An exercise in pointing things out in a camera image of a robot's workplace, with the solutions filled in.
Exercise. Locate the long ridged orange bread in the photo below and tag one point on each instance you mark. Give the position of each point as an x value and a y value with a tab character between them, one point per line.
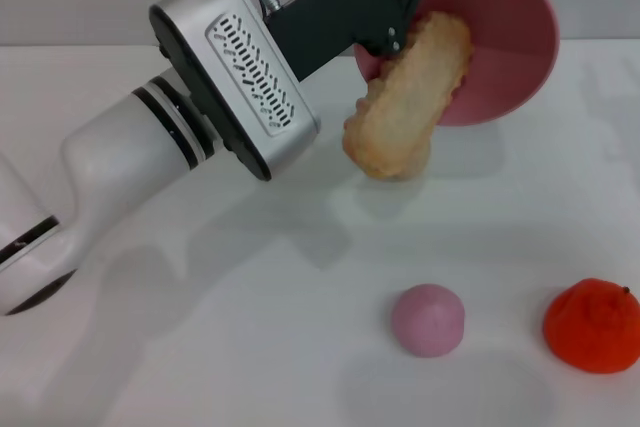
400	112

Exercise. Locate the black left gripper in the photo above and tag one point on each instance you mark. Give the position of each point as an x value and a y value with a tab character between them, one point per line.
335	12

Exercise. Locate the pink round bun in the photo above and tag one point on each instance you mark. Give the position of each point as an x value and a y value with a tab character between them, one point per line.
427	322

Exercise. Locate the pink plastic bowl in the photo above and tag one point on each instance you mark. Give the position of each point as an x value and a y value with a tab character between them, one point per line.
500	47

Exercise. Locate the orange-red persimmon bun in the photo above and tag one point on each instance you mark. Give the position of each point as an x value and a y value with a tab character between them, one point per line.
595	332

